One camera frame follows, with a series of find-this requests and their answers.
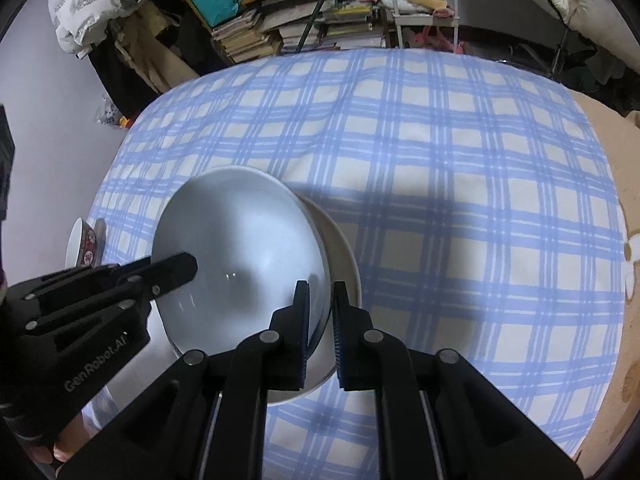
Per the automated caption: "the small bowl red emblem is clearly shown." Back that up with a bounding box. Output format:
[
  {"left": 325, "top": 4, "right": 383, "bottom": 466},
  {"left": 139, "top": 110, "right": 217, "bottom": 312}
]
[{"left": 65, "top": 218, "right": 106, "bottom": 268}]

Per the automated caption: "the plain white bowl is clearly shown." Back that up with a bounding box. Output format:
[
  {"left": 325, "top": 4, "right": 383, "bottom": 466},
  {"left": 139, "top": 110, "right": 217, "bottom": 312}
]
[{"left": 151, "top": 166, "right": 330, "bottom": 354}]

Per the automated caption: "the large cherry plate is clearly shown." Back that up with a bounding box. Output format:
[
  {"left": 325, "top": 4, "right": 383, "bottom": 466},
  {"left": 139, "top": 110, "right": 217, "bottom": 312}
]
[{"left": 267, "top": 194, "right": 364, "bottom": 406}]

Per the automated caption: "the left hand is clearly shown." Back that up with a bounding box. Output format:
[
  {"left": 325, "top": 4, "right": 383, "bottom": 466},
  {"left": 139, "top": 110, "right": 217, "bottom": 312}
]
[{"left": 30, "top": 413, "right": 98, "bottom": 465}]

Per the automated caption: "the beige floral blanket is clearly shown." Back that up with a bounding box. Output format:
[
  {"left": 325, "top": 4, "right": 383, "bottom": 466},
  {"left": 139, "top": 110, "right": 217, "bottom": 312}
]
[{"left": 566, "top": 89, "right": 640, "bottom": 476}]

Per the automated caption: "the blue plaid tablecloth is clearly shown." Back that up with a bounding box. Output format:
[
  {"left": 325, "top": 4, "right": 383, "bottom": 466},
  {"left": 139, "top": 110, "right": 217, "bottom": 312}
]
[{"left": 90, "top": 49, "right": 629, "bottom": 453}]

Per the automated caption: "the stack of books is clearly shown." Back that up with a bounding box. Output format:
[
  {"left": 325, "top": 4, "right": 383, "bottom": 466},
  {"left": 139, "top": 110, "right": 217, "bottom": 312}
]
[{"left": 212, "top": 8, "right": 282, "bottom": 64}]

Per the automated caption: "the green pole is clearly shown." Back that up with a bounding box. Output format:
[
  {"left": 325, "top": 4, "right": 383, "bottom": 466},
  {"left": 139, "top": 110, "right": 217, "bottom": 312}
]
[{"left": 294, "top": 0, "right": 326, "bottom": 54}]

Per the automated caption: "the white utility cart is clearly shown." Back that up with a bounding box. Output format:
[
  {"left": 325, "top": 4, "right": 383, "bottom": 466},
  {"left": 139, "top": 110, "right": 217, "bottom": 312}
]
[{"left": 387, "top": 0, "right": 463, "bottom": 53}]

